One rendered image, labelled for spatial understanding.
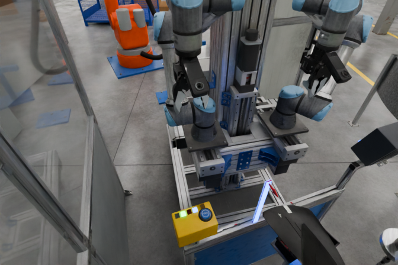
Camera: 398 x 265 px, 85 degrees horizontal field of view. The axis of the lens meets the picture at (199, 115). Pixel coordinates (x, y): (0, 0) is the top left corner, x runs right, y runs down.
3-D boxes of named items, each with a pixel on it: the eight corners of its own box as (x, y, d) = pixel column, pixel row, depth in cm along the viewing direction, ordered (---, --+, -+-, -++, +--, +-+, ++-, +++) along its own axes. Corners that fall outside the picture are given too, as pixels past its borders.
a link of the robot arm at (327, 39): (351, 32, 70) (331, 35, 68) (345, 46, 73) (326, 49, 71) (333, 25, 75) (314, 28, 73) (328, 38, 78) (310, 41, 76)
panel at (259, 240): (194, 289, 143) (192, 251, 101) (193, 286, 144) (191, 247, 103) (298, 244, 164) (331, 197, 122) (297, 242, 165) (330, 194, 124)
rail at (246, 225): (185, 257, 100) (184, 250, 94) (182, 248, 102) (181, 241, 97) (339, 197, 123) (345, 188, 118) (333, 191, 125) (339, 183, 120)
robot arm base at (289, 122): (265, 115, 138) (268, 102, 132) (286, 111, 141) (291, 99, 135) (276, 131, 127) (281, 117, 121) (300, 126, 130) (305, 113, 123)
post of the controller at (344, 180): (339, 190, 117) (356, 167, 105) (334, 186, 119) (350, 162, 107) (343, 188, 118) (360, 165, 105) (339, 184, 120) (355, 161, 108)
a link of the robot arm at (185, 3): (198, -23, 53) (206, -17, 47) (198, 24, 60) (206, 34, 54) (166, -22, 52) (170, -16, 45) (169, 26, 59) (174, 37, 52)
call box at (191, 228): (179, 249, 85) (177, 238, 78) (173, 225, 92) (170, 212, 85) (217, 235, 89) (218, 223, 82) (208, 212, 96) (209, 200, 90)
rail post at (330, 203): (294, 252, 171) (333, 199, 121) (291, 246, 174) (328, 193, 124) (298, 250, 172) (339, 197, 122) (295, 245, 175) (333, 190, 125)
